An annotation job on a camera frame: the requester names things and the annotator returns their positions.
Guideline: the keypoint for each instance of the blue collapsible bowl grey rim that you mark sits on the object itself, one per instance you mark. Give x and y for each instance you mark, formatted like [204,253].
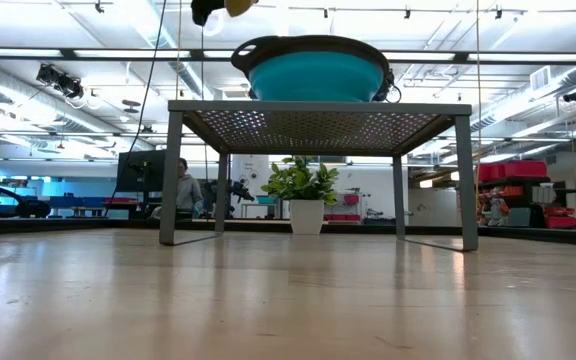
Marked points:
[315,75]

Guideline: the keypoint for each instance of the yellow-orange mango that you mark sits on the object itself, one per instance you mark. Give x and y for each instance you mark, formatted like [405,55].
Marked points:
[240,6]

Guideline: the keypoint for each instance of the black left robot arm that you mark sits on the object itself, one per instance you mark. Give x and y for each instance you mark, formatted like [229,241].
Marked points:
[13,205]

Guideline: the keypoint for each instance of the teal container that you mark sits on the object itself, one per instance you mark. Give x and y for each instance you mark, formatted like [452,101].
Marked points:
[266,199]

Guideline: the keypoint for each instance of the green plant in white pot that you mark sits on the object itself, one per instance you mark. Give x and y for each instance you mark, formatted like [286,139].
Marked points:
[307,215]

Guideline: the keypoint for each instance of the small red bin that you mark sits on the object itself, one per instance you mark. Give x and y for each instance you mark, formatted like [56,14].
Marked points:
[351,199]

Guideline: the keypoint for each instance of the grey perforated metal stand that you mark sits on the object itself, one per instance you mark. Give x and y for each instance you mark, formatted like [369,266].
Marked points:
[318,107]

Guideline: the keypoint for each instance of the person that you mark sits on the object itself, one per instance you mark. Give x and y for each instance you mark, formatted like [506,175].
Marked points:
[187,192]

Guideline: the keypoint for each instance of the black ceiling device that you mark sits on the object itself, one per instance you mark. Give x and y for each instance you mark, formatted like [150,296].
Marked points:
[575,95]
[60,80]
[390,92]

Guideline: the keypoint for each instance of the black monitor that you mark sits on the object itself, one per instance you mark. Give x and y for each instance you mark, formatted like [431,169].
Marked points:
[140,172]

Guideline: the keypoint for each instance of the black shelf unit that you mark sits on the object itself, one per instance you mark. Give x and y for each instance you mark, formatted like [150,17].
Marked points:
[538,180]

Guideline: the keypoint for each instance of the low red storage bin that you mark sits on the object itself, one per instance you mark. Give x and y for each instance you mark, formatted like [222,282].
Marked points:
[563,222]

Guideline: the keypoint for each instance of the black table frame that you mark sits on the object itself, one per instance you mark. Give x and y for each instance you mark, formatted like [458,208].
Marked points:
[248,226]

